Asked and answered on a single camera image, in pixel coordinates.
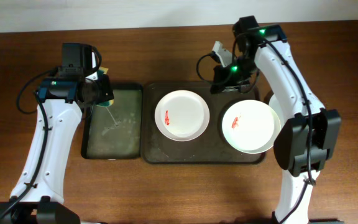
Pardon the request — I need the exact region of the green yellow sponge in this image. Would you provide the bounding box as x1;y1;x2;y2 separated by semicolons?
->
97;67;114;107

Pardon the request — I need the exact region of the white pink plate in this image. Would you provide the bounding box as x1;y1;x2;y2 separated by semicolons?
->
154;90;210;142

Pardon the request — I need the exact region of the light blue plate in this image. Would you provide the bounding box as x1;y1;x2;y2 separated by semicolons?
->
268;94;285;128

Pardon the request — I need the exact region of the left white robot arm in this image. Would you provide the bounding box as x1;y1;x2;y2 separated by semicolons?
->
0;75;114;223

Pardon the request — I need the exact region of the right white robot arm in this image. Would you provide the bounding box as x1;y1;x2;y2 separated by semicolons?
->
211;19;341;223

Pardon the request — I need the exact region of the black water tray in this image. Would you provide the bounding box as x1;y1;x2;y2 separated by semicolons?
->
81;83;143;160

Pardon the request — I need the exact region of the brown serving tray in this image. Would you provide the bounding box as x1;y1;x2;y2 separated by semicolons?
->
140;82;265;164

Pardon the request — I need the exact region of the white cream plate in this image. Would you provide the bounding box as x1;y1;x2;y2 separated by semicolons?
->
221;100;282;154

